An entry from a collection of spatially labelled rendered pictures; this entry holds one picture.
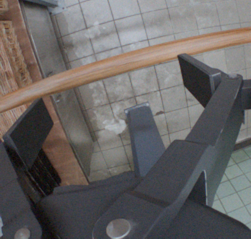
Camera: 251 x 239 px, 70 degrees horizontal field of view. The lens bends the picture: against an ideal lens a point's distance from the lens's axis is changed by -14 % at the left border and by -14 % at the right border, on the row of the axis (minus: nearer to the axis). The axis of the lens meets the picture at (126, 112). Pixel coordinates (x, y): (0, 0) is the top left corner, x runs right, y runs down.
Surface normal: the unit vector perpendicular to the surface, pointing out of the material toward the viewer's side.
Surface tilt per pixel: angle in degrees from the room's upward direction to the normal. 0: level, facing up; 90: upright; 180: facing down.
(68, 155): 0
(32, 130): 89
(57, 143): 0
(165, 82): 0
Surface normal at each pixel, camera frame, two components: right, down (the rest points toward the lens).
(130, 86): 0.05, 0.39
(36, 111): 0.96, -0.27
